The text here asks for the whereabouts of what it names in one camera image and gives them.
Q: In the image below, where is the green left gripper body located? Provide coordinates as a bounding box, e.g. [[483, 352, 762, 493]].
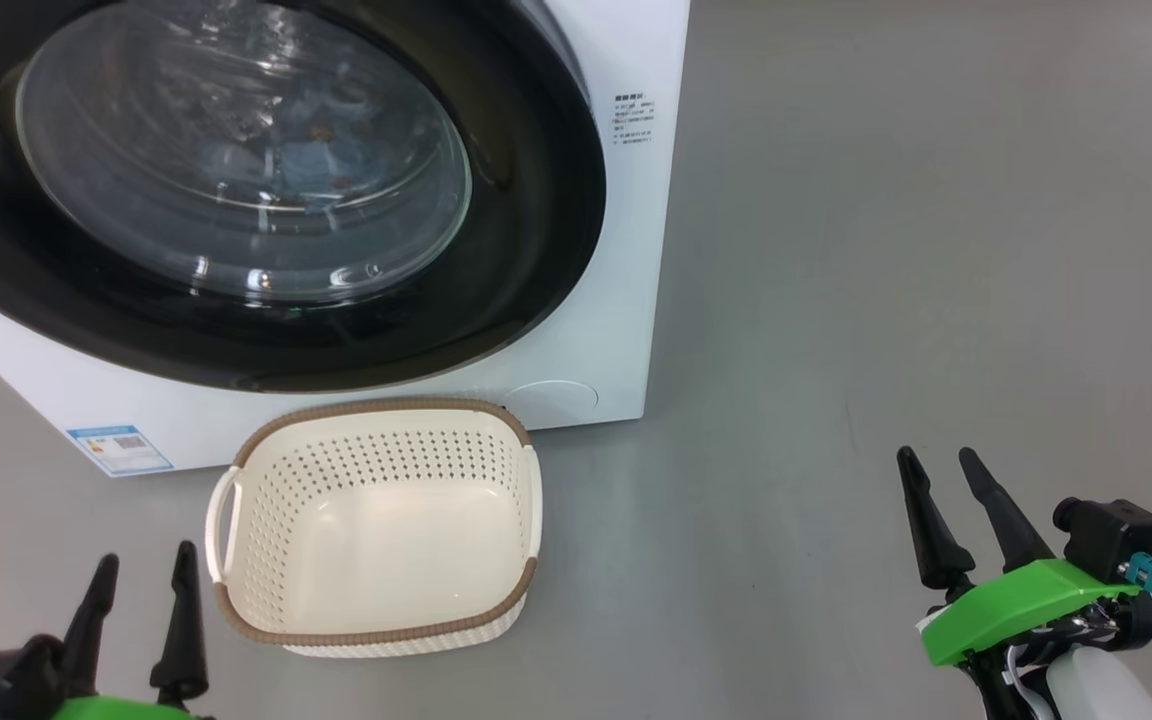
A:
[[49, 694, 215, 720]]

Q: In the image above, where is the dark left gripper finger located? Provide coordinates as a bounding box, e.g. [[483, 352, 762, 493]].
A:
[[60, 552, 121, 698], [148, 540, 210, 705]]

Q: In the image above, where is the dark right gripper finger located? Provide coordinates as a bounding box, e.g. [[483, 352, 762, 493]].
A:
[[957, 446, 1056, 574], [896, 445, 978, 592]]

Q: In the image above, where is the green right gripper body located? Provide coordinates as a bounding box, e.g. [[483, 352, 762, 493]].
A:
[[919, 557, 1143, 669]]

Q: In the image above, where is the dark round washer door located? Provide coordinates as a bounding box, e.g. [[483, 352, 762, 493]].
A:
[[0, 0, 608, 394]]

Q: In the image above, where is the blue garment orange print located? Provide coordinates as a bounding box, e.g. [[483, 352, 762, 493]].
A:
[[271, 95, 383, 217]]

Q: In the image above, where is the cream basket brown rim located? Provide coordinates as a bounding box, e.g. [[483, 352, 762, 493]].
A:
[[203, 396, 545, 660]]

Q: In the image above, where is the white front-load washing machine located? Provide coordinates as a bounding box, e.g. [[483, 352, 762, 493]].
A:
[[0, 0, 693, 480]]

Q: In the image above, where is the blue energy label sticker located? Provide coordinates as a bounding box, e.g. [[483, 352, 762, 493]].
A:
[[66, 425, 175, 477]]

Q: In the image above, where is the round white filter cover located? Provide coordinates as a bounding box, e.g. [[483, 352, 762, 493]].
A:
[[506, 380, 600, 427]]

